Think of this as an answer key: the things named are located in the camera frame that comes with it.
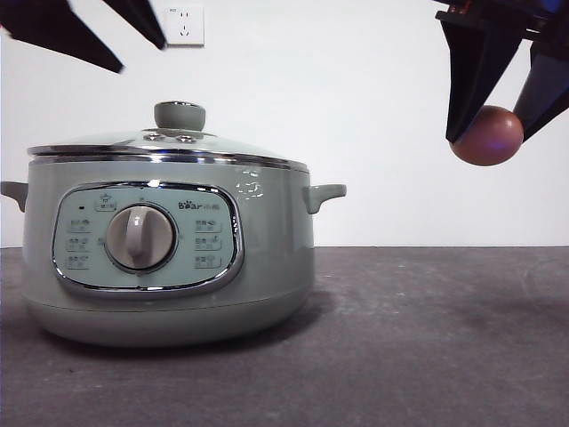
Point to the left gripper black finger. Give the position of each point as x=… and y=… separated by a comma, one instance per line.
x=49, y=26
x=140, y=15

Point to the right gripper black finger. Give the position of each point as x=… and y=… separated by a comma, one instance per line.
x=469, y=71
x=544, y=89

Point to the white wall socket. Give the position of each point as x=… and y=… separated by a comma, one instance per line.
x=189, y=26

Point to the glass lid with green knob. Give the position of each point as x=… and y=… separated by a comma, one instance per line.
x=111, y=143

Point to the pale green electric cooking pot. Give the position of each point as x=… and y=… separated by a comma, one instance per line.
x=266, y=249

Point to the brown egg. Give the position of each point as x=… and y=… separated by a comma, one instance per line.
x=491, y=138

